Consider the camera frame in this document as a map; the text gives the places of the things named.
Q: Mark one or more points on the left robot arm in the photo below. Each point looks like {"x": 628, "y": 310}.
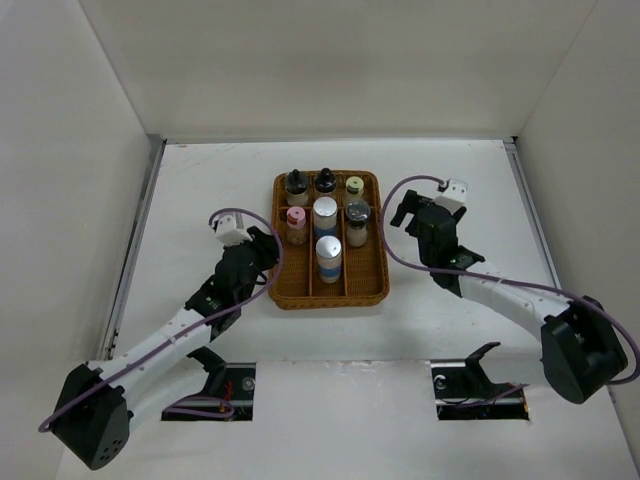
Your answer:
{"x": 94, "y": 410}

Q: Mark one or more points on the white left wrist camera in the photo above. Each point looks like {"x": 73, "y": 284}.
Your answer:
{"x": 227, "y": 227}

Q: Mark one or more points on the clear-cap white salt bottle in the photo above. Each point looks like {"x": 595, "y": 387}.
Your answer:
{"x": 357, "y": 216}

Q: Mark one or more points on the brown wicker tray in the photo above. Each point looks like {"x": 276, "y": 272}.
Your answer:
{"x": 364, "y": 280}

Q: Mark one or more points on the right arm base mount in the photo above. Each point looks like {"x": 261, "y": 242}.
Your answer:
{"x": 464, "y": 392}

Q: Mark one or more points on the yellow-lid white jar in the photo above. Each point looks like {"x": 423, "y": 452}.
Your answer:
{"x": 353, "y": 189}

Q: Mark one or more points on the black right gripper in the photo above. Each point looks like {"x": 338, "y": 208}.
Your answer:
{"x": 412, "y": 202}

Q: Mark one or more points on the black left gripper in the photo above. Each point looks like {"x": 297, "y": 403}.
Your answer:
{"x": 266, "y": 246}

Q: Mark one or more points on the pink-lid spice bottle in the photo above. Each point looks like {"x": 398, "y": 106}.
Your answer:
{"x": 296, "y": 226}

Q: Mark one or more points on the silver-lid jar blue label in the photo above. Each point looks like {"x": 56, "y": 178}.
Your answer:
{"x": 324, "y": 212}

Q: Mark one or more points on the black-lid jar white powder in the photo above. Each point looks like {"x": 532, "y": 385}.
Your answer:
{"x": 296, "y": 188}

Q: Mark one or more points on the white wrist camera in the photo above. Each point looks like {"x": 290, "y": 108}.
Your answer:
{"x": 227, "y": 227}
{"x": 452, "y": 195}

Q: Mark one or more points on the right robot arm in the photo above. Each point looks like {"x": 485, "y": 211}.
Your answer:
{"x": 580, "y": 352}

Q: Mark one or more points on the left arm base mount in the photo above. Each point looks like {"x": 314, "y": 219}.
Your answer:
{"x": 226, "y": 393}

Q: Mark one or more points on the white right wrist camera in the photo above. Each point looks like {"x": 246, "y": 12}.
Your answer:
{"x": 452, "y": 195}

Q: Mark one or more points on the black-lid jar beige contents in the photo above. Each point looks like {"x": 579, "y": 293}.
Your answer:
{"x": 325, "y": 184}

